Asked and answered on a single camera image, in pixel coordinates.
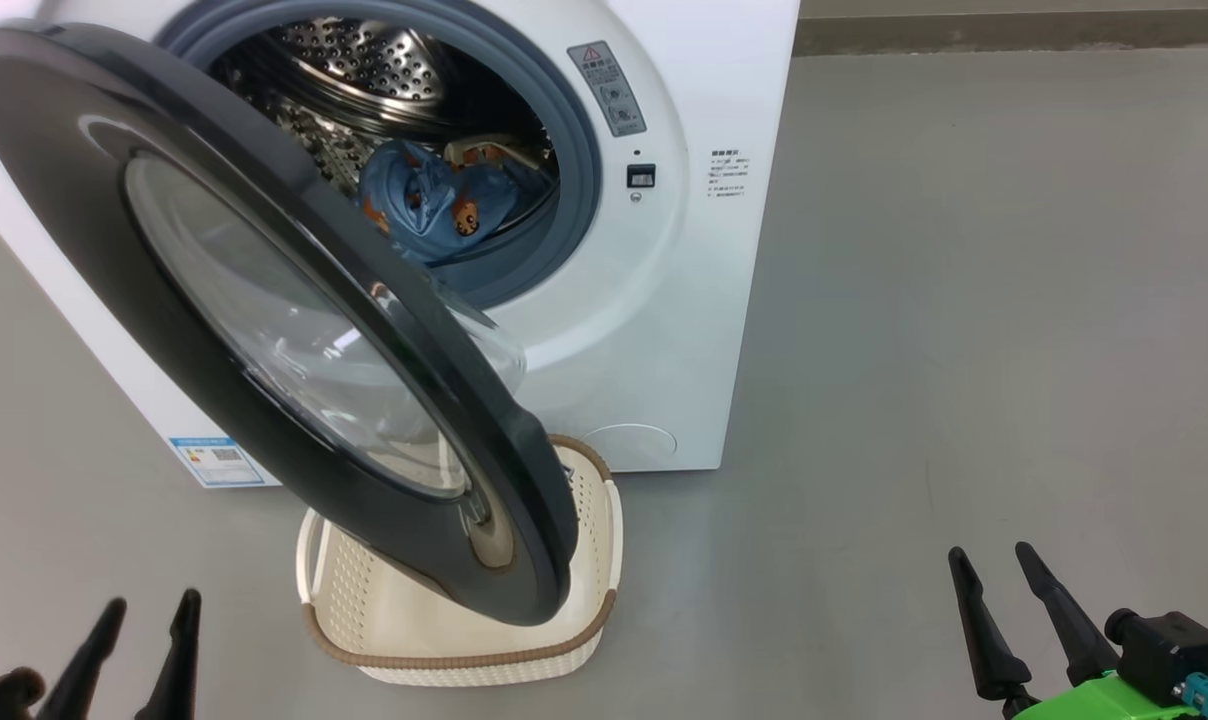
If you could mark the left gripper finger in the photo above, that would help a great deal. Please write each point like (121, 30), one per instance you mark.
(176, 670)
(79, 670)

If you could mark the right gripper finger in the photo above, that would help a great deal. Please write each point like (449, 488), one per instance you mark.
(989, 650)
(1079, 640)

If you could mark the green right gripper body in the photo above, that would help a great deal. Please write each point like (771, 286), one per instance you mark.
(1094, 703)

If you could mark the black round glass machine door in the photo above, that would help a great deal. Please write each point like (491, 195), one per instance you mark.
(84, 180)

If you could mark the blue bear print garment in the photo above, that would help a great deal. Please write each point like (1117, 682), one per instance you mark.
(424, 205)

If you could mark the cream perforated laundry basket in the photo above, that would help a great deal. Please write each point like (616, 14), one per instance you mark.
(434, 630)

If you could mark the white front-load washing machine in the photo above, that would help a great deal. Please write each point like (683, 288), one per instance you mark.
(704, 330)

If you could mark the black door latch socket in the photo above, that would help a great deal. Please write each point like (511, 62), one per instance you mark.
(641, 177)

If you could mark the grey rubber door gasket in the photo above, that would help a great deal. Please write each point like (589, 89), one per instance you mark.
(576, 180)

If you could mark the blue energy label sticker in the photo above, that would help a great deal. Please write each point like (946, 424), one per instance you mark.
(216, 462)

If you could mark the steel perforated drum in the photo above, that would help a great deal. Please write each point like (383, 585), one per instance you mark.
(364, 60)

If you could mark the grey warning sticker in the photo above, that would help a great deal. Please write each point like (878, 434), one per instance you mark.
(607, 90)

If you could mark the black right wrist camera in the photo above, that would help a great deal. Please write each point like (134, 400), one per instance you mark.
(1164, 645)

